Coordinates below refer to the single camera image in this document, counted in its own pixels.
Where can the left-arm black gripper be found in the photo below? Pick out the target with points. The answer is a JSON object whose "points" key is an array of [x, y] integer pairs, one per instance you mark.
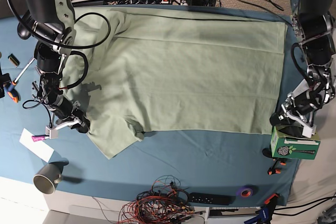
{"points": [[278, 119]]}

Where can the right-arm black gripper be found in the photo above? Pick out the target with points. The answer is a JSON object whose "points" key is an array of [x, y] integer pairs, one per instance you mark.
{"points": [[83, 125]]}

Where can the green T-shirt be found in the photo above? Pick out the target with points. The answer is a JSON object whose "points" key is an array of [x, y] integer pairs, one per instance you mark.
{"points": [[169, 70]]}

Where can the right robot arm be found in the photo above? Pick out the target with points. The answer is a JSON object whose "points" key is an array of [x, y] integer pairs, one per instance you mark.
{"points": [[51, 22]]}

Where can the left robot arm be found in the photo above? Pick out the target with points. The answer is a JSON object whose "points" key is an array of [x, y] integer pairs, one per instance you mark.
{"points": [[312, 56]]}

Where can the green cardboard box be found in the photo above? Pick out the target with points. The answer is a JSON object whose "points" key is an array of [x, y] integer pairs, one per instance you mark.
{"points": [[288, 142]]}

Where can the pink glue tube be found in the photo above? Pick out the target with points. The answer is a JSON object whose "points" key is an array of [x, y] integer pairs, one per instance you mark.
{"points": [[37, 138]]}

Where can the white paper sheet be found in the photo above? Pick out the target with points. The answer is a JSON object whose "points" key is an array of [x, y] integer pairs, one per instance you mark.
{"points": [[40, 148]]}

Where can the small orange spring clamp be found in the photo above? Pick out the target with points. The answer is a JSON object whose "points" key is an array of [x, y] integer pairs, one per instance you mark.
{"points": [[274, 169]]}

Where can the grey ceramic mug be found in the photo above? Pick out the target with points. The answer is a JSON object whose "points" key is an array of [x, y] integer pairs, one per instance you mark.
{"points": [[47, 179]]}

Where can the blue table cloth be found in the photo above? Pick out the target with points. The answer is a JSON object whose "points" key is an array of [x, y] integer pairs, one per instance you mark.
{"points": [[203, 161]]}

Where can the purple tape roll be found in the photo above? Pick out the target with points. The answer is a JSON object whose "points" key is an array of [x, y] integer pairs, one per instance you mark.
{"points": [[245, 192]]}

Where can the blue orange bar clamp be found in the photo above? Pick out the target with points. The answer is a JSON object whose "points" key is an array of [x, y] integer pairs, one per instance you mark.
{"points": [[264, 214]]}

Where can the small green battery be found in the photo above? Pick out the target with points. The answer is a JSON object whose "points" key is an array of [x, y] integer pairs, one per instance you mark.
{"points": [[13, 60]]}

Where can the black remote control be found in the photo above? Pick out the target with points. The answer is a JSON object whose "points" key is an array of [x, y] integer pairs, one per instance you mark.
{"points": [[210, 199]]}

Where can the black computer mouse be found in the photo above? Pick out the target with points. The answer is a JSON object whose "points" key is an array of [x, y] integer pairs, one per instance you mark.
{"points": [[23, 33]]}

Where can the black power strip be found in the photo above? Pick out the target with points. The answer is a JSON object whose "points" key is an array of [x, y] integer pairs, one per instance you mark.
{"points": [[138, 2]]}

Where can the right-arm white wrist camera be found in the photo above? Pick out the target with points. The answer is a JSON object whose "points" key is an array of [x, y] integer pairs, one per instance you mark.
{"points": [[51, 133]]}

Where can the left-arm white wrist camera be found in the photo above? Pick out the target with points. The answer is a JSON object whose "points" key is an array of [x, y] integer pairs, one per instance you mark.
{"points": [[309, 131]]}

